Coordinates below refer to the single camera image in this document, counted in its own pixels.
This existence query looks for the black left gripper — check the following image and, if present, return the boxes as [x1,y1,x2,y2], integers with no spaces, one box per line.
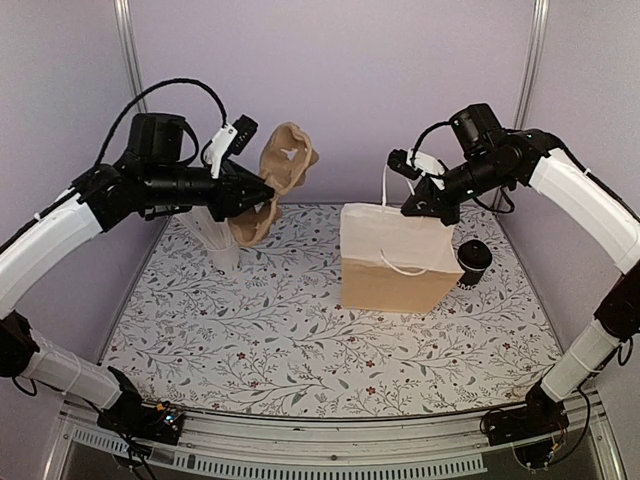
[145,159,276,222]

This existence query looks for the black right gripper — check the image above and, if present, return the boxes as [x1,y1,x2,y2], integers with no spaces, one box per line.
[400,152,511,226]

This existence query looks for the brown pulp cup carrier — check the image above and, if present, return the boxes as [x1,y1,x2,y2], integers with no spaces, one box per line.
[228,122,319,247]

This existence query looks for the kraft paper takeout bag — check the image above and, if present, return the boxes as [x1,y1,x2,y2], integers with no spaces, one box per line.
[339,173,463,313]

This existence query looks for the black paper coffee cup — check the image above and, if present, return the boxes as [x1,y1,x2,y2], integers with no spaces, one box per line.
[457,263,490,290]

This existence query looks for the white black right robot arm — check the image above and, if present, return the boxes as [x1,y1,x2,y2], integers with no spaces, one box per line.
[502,99,639,478]

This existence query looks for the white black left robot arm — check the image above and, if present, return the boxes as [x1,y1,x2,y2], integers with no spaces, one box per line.
[1,113,274,445]

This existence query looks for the white wrapped straws bundle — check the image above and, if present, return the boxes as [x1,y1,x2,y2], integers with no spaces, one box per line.
[181,206,234,251]

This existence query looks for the white cup holding straws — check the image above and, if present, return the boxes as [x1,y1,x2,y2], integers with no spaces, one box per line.
[205,244,240,275]

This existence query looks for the floral patterned table mat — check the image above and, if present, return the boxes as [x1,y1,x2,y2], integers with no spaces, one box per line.
[103,205,560,418]

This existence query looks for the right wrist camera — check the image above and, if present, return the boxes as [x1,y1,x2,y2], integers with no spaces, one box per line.
[387,149,447,190]

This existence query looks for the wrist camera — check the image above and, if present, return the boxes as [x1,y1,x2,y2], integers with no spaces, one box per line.
[387,149,447,190]
[200,115,258,180]

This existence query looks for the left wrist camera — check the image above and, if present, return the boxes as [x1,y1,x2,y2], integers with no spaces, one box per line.
[200,115,258,180]

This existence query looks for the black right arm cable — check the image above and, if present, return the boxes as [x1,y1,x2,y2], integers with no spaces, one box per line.
[409,119,516,214]

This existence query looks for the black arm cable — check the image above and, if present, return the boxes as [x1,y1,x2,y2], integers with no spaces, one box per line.
[94,77,227,171]
[409,119,516,214]

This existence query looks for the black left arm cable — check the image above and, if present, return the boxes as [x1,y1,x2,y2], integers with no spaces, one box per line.
[94,77,227,171]

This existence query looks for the left aluminium frame post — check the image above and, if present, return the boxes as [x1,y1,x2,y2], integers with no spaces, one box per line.
[113,0,144,97]

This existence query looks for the aluminium frame post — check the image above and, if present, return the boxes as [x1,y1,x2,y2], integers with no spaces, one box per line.
[513,0,550,129]
[113,0,144,97]

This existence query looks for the right aluminium frame post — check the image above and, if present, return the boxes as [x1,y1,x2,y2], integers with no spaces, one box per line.
[513,0,550,129]

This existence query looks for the front aluminium rail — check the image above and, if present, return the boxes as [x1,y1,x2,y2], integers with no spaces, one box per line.
[43,390,629,479]

